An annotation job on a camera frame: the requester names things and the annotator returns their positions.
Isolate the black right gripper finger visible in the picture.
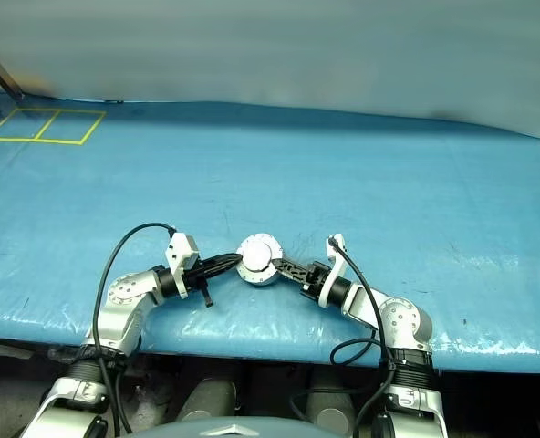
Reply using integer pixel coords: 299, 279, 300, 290
271, 256, 317, 287

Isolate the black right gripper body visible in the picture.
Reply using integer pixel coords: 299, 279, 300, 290
299, 260, 331, 301

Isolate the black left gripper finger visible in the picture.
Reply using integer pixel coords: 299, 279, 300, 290
202, 260, 243, 278
201, 253, 244, 271

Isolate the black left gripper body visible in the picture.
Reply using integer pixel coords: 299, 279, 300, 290
185, 262, 216, 308

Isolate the silver motor stator housing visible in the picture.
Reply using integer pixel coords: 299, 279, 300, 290
234, 234, 284, 287

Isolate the grey rounded cylinder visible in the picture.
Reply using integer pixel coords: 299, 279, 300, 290
178, 378, 239, 423
306, 381, 358, 434

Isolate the grey robot torso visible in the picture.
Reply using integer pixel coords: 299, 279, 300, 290
130, 415, 319, 438

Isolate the yellow tape double square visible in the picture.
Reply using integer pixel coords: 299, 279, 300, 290
0, 107, 108, 146

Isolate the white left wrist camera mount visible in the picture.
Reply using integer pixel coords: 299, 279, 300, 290
163, 232, 203, 301

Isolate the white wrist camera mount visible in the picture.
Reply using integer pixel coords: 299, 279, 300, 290
317, 233, 349, 308
163, 232, 203, 301

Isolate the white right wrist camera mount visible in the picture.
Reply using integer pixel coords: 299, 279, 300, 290
317, 233, 349, 308

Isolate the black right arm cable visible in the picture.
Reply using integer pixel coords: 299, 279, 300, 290
289, 236, 397, 438

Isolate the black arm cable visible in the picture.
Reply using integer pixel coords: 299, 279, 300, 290
91, 222, 178, 434
289, 236, 397, 438

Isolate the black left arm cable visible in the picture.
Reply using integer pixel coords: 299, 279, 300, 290
91, 222, 178, 434

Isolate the slanted metal post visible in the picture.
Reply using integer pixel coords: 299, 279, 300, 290
0, 36, 27, 102

